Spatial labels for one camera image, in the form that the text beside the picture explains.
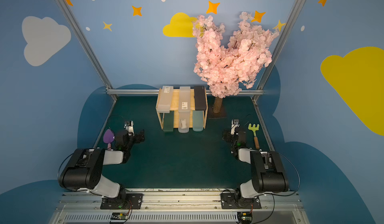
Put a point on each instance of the pink cherry blossom tree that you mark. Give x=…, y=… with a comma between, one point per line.
x=224, y=68

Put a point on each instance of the dark green pencil case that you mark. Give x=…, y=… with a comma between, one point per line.
x=168, y=125

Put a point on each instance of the right aluminium frame post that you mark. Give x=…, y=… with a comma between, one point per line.
x=284, y=34

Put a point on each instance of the aluminium frame post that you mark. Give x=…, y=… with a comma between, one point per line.
x=76, y=28
x=284, y=34

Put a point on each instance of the clear rounded pencil case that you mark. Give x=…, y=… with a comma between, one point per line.
x=184, y=122

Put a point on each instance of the light blue pencil case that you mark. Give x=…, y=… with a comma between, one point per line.
x=198, y=121

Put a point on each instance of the wide frosted pencil case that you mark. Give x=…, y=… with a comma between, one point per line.
x=165, y=99

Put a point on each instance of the wooden two-tier shelf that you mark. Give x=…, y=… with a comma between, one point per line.
x=174, y=108

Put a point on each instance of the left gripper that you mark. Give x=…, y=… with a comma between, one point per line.
x=137, y=135

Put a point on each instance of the purple toy trowel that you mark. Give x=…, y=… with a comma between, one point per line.
x=109, y=138

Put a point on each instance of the black pencil case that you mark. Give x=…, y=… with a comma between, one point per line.
x=200, y=98

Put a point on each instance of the green toy rake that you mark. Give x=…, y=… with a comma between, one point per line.
x=254, y=128

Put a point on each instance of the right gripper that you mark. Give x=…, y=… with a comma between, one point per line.
x=228, y=135

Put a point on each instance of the left aluminium frame post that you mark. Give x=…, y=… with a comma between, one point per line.
x=76, y=28

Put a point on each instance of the narrow frosted pencil case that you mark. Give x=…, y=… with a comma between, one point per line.
x=184, y=98

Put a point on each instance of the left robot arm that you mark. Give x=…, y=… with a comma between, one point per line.
x=85, y=166

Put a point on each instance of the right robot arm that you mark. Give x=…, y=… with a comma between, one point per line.
x=268, y=175

